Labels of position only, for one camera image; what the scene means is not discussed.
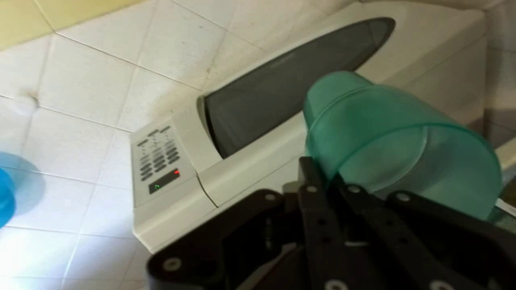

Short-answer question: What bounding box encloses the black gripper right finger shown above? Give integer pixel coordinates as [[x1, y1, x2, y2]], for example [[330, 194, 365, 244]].
[[335, 175, 516, 290]]

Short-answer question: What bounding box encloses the teal plastic cup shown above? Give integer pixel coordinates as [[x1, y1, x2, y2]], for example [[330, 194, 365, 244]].
[[302, 72, 504, 223]]

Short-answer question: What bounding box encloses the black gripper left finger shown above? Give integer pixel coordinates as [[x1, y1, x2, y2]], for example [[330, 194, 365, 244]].
[[146, 155, 344, 290]]

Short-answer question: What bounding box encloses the blue plastic bowl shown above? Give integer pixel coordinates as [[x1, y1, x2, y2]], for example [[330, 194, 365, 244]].
[[0, 152, 17, 231]]

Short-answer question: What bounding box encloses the white microwave oven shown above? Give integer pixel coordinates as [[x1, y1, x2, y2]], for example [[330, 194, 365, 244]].
[[128, 0, 516, 255]]

